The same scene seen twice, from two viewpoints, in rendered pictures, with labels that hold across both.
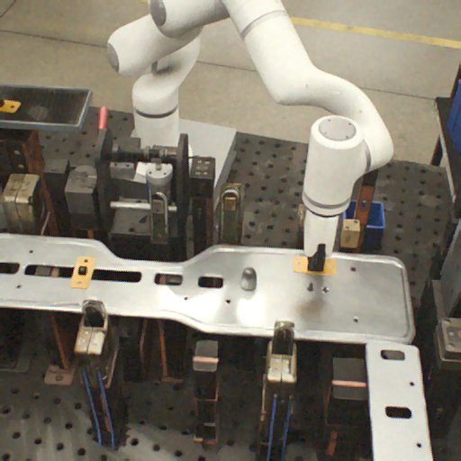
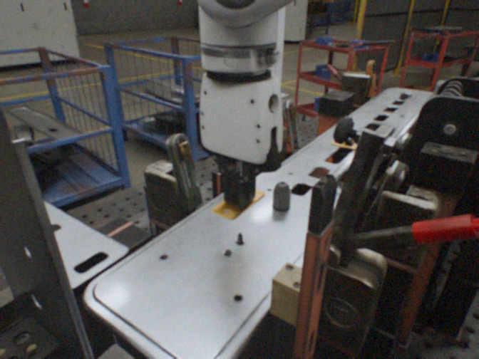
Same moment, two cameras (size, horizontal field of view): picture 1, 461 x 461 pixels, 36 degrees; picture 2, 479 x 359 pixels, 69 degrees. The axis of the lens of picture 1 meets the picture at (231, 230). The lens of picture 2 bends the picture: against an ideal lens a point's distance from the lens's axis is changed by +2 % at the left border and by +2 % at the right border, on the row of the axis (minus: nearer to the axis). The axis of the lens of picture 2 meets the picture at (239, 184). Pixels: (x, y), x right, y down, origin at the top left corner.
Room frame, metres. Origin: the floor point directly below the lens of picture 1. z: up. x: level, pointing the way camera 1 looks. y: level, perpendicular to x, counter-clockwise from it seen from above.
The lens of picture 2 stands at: (1.12, -0.51, 1.33)
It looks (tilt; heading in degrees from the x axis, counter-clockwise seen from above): 29 degrees down; 122
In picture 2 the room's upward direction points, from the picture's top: straight up
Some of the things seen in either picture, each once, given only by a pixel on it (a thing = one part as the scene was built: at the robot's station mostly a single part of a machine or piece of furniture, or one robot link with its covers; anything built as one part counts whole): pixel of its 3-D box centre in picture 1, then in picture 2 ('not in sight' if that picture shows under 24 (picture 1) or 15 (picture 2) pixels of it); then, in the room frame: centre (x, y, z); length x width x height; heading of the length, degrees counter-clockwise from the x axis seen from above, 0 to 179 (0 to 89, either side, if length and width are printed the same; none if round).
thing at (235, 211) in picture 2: (314, 264); (239, 199); (0.90, -0.16, 1.08); 0.08 x 0.04 x 0.01; 87
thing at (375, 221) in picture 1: (361, 225); not in sight; (1.33, -0.35, 0.74); 0.11 x 0.10 x 0.09; 87
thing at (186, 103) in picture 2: not in sight; (183, 98); (-1.05, 1.93, 0.47); 1.20 x 0.80 x 0.95; 168
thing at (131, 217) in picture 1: (149, 222); (427, 209); (1.13, 0.19, 0.94); 0.18 x 0.13 x 0.49; 87
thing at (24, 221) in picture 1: (35, 247); not in sight; (1.09, 0.45, 0.89); 0.13 x 0.11 x 0.38; 177
